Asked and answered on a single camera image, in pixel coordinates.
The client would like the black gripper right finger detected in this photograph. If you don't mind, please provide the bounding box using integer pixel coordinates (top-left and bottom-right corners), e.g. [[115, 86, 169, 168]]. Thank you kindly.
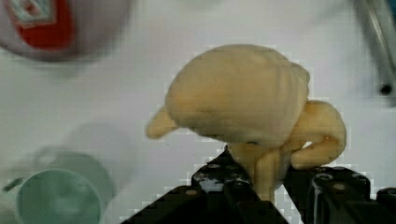
[[283, 166, 396, 224]]

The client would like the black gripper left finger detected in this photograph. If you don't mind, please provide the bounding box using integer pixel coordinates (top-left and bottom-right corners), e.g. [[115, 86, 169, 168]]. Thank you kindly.
[[121, 149, 289, 224]]

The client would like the yellow toy banana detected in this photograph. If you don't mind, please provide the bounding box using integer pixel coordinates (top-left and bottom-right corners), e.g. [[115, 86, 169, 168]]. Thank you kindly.
[[146, 45, 347, 201]]

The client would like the green mug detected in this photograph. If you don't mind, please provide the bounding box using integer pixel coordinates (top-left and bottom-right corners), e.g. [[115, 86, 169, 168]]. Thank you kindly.
[[1, 152, 114, 224]]

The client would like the black toaster oven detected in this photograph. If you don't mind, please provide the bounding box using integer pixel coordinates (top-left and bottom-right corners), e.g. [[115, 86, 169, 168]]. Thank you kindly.
[[353, 0, 396, 106]]

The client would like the grey round plate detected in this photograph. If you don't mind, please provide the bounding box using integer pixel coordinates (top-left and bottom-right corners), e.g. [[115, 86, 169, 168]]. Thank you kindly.
[[1, 0, 134, 62]]

